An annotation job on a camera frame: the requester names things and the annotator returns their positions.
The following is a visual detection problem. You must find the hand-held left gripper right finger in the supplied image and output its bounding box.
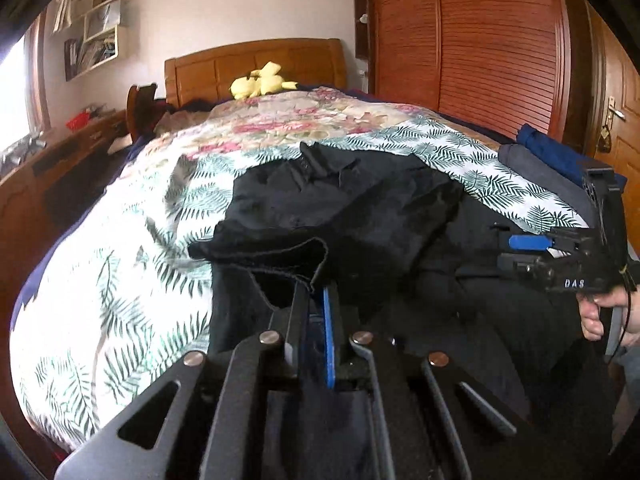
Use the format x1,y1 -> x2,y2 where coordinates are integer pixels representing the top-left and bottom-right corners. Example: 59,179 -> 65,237
320,285 -> 571,480

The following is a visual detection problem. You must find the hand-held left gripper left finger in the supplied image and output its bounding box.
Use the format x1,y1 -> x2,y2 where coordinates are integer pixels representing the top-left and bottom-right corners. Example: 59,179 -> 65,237
55,280 -> 313,480

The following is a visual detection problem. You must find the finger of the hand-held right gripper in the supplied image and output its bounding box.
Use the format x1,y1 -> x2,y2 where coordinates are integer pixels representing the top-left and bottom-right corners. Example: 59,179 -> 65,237
506,226 -> 597,257
497,254 -> 552,277

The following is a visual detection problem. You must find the black button coat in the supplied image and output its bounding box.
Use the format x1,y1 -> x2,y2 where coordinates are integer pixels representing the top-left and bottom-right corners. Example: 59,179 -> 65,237
187,141 -> 611,480

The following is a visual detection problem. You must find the person's right hand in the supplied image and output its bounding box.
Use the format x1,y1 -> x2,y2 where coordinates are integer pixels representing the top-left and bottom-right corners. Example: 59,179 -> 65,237
576,285 -> 640,342

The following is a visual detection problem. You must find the folded grey cloth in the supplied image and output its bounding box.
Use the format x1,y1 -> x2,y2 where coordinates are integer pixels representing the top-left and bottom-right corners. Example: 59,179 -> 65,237
498,143 -> 596,211

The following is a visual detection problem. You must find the folded navy cloth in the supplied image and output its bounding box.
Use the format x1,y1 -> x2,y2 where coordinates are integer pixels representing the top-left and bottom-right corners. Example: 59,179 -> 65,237
515,123 -> 628,191

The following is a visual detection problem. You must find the bed with leaf-print quilt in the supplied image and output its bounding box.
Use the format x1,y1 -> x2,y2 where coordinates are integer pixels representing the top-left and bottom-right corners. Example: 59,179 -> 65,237
10,115 -> 591,453

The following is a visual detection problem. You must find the wooden door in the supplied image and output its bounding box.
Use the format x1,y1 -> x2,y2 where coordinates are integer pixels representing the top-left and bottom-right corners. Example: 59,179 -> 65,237
585,5 -> 640,186

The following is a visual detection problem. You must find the wooden slatted wardrobe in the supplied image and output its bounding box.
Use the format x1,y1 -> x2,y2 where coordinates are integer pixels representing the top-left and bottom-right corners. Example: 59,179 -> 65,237
367,0 -> 573,141

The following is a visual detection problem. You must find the floral quilt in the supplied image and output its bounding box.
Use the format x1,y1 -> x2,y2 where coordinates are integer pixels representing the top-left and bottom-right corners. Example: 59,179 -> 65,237
155,86 -> 501,161

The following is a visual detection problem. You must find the yellow plush toy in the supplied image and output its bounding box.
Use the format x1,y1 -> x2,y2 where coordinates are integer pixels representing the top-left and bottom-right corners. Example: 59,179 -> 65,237
229,61 -> 300,100

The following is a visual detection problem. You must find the wooden bed headboard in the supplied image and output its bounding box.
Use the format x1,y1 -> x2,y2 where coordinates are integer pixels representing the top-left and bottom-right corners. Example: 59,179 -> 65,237
164,38 -> 348,106

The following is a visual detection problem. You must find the wooden chair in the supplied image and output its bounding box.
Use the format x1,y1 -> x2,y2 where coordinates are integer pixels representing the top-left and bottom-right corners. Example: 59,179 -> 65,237
126,82 -> 168,143

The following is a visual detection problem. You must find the wooden desk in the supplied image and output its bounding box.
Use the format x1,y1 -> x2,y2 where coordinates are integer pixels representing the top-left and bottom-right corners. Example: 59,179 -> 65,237
0,109 -> 131,281

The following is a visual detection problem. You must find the row of books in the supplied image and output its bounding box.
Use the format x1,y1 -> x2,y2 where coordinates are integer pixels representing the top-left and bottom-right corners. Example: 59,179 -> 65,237
65,35 -> 118,78

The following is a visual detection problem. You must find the window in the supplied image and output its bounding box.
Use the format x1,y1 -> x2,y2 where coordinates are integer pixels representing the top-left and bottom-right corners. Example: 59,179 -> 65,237
0,30 -> 51,156

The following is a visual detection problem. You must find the white paper bag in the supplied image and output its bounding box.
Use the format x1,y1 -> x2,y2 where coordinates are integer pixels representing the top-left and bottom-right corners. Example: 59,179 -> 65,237
85,2 -> 118,41

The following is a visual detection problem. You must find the tied white curtain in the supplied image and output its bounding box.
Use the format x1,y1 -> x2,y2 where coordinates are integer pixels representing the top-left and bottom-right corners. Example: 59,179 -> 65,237
50,0 -> 81,33

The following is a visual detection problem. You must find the white wall shelf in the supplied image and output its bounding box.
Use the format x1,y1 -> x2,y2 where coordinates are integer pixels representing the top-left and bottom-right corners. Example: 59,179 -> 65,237
63,0 -> 132,82

